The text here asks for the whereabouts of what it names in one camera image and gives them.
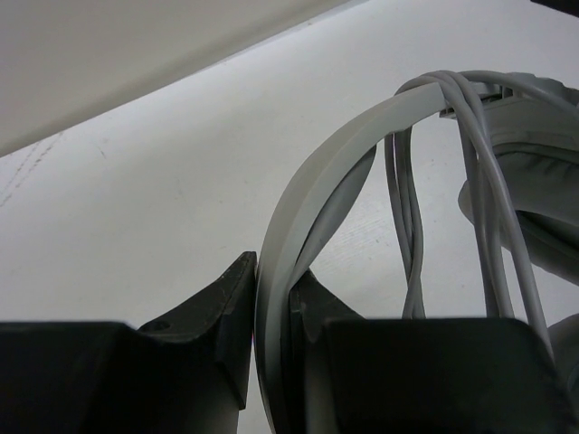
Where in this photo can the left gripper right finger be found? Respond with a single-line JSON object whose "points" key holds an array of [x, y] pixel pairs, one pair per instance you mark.
{"points": [[310, 395]]}

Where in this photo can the white over-ear headphones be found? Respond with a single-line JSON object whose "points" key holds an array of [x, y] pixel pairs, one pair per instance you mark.
{"points": [[507, 372]]}

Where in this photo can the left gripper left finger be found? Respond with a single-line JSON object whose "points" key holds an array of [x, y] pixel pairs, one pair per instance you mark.
{"points": [[219, 317]]}

